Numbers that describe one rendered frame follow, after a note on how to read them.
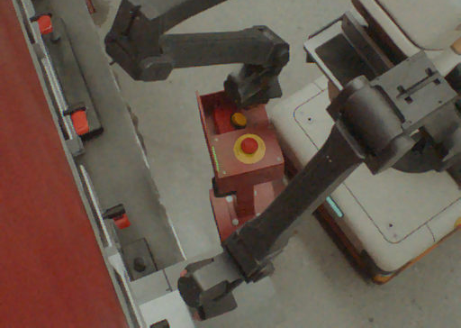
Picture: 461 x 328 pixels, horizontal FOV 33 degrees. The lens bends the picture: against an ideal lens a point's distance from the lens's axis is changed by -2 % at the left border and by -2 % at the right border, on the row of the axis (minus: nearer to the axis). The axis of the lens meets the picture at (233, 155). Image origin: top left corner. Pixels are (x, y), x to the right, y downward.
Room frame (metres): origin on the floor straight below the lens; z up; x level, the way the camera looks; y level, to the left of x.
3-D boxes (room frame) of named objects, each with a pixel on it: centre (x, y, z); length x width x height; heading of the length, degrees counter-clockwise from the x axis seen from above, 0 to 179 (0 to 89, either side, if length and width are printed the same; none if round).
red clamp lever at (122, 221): (0.36, 0.21, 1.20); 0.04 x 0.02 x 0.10; 108
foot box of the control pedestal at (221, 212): (0.66, -0.05, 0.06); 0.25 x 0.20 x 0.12; 100
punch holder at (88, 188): (0.36, 0.27, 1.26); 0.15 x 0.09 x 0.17; 18
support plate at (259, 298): (0.23, 0.08, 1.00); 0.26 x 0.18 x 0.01; 108
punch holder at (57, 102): (0.55, 0.33, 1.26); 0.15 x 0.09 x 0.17; 18
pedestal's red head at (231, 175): (0.66, -0.02, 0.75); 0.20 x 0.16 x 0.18; 10
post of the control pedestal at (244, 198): (0.66, -0.02, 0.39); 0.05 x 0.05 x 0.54; 10
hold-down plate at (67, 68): (0.78, 0.35, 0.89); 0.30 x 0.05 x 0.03; 18
